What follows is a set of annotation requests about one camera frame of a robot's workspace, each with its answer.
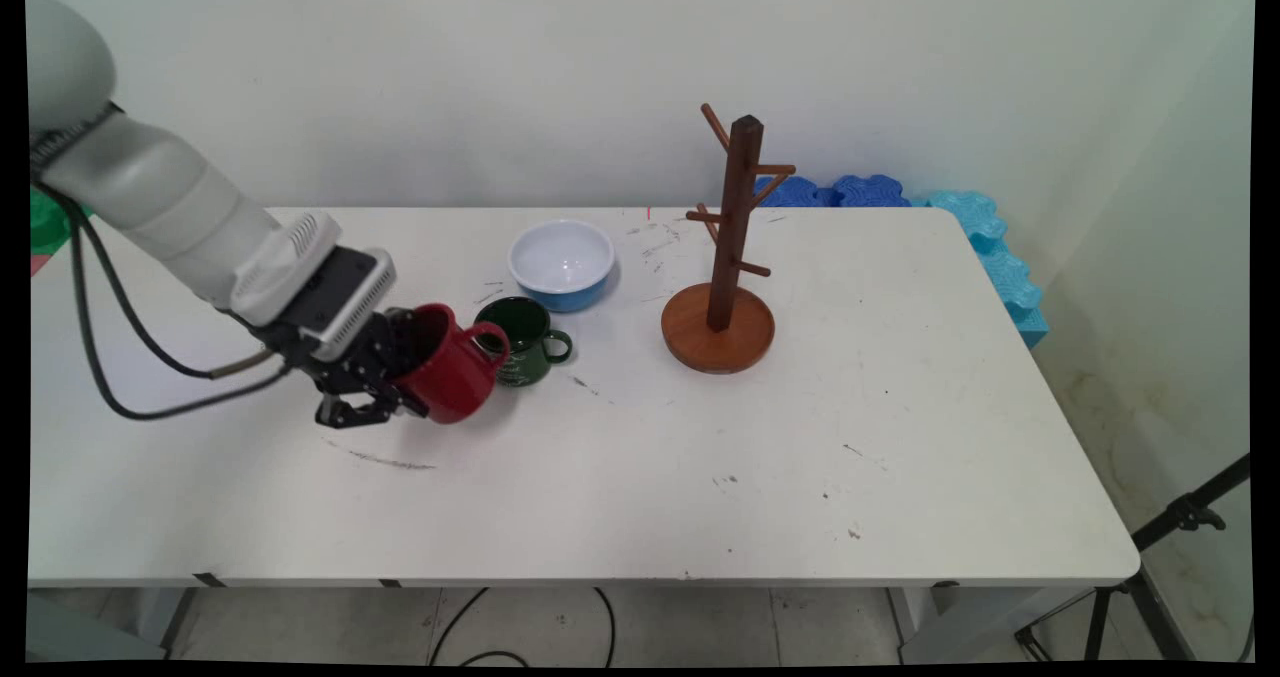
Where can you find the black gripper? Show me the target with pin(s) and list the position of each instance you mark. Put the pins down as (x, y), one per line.
(350, 362)

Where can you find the red enamel mug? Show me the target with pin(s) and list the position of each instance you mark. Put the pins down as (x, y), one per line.
(450, 367)

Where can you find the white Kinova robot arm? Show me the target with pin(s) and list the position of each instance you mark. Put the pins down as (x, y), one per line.
(170, 207)

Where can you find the dark green enamel mug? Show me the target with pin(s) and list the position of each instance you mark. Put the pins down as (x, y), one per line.
(525, 342)

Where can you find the blue bowl white inside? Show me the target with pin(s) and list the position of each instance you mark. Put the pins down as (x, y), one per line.
(562, 262)

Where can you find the pink foam mat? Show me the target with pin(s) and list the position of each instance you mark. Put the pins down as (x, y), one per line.
(37, 263)

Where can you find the green foam mat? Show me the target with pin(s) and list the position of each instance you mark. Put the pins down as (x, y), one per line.
(45, 227)

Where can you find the brown wooden mug tree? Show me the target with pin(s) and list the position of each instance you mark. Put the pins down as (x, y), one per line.
(735, 207)

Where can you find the dark blue foam mat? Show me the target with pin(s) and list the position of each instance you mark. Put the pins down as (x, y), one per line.
(850, 192)

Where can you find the light blue foam mat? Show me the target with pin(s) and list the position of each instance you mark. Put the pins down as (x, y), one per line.
(1005, 267)

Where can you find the black tripod stand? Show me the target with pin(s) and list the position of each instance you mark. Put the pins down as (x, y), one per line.
(1180, 517)

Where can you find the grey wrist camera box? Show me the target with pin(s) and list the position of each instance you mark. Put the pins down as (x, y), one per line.
(345, 297)

